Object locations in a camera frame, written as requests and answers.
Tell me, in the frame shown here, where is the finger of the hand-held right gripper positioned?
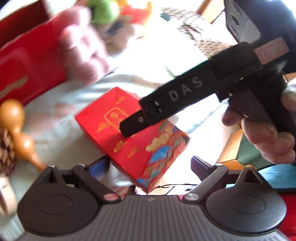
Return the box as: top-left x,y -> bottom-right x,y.
120,111 -> 168,138

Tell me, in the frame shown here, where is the patterned cloth covered stool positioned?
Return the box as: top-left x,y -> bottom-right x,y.
161,7 -> 238,63

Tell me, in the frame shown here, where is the white cup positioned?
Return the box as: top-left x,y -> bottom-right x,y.
0,178 -> 19,217

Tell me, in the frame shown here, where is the blue cloth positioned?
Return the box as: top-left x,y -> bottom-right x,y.
257,162 -> 296,190

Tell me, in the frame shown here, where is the small red gold-printed box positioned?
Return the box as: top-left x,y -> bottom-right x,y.
74,86 -> 190,194

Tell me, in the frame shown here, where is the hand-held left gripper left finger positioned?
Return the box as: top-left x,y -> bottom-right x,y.
38,156 -> 121,205

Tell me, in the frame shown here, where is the red cloth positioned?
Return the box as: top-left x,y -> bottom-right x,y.
277,188 -> 296,241

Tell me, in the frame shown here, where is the green frog plush toy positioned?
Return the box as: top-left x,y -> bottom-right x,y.
87,0 -> 121,25

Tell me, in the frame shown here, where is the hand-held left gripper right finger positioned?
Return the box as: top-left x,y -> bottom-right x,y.
185,156 -> 263,202

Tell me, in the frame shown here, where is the large red cardboard box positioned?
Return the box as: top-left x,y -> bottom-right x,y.
0,0 -> 70,107

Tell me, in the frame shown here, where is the brown pine cone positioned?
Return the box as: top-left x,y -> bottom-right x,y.
0,127 -> 16,176

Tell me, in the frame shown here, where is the pink plush toy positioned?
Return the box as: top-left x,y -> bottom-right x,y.
58,7 -> 116,82

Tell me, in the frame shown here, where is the tan gourd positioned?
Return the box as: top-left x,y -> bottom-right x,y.
0,98 -> 47,172

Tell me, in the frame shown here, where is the yellow red plush toy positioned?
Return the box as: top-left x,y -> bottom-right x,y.
120,0 -> 153,24

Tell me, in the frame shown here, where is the person's right hand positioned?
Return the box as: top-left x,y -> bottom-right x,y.
221,85 -> 296,165

